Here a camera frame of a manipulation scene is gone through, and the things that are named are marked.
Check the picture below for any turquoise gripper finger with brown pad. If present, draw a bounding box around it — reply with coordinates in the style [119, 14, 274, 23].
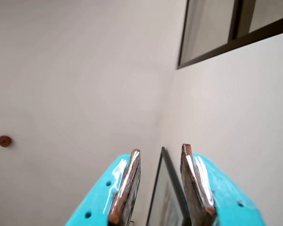
[65, 148, 142, 226]
[180, 143, 266, 226]

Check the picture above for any dark framed window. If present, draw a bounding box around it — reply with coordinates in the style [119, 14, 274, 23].
[176, 0, 283, 70]

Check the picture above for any black framed wall picture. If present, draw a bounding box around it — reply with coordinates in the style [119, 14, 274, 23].
[145, 147, 191, 226]

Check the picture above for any round wooden wall knob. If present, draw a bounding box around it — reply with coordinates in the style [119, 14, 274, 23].
[0, 135, 12, 148]

